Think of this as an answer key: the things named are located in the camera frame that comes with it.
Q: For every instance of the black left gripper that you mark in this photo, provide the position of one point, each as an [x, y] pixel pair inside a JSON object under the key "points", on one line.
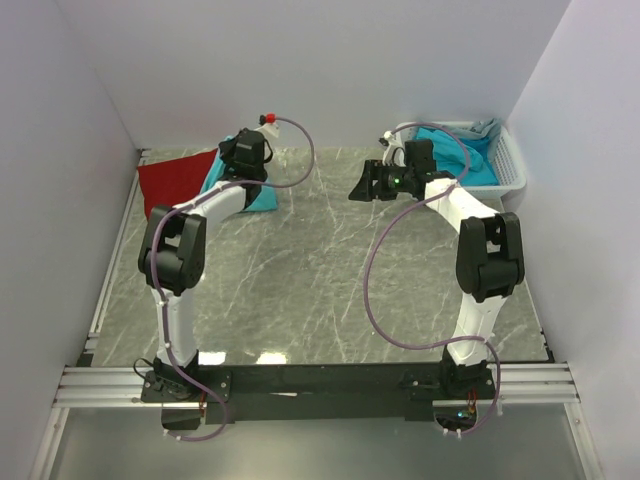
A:
{"points": [[228, 160]]}

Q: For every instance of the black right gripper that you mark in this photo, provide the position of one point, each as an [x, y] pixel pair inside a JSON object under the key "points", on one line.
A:
{"points": [[374, 171]]}

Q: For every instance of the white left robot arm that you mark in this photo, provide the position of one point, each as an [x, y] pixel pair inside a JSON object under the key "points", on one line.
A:
{"points": [[173, 254]]}

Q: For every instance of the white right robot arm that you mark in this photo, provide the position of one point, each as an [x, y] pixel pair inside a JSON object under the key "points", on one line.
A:
{"points": [[490, 260]]}

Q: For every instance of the folded red t-shirt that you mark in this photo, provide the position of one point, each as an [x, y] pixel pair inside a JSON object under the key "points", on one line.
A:
{"points": [[174, 181]]}

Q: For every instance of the blue t-shirt in basket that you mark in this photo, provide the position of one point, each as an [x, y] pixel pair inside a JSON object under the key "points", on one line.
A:
{"points": [[450, 156]]}

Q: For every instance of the grey t-shirt in basket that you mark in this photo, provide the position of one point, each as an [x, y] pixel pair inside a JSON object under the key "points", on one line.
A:
{"points": [[474, 130]]}

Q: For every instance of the white plastic laundry basket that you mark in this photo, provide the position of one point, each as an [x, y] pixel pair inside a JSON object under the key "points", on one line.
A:
{"points": [[504, 157]]}

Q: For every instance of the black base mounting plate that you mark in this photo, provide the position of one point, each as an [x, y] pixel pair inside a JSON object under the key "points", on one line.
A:
{"points": [[313, 392]]}

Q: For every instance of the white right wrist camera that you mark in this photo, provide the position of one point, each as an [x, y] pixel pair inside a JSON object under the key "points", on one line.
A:
{"points": [[394, 154]]}

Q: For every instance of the aluminium frame rail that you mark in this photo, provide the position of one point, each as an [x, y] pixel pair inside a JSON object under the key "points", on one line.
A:
{"points": [[111, 387]]}

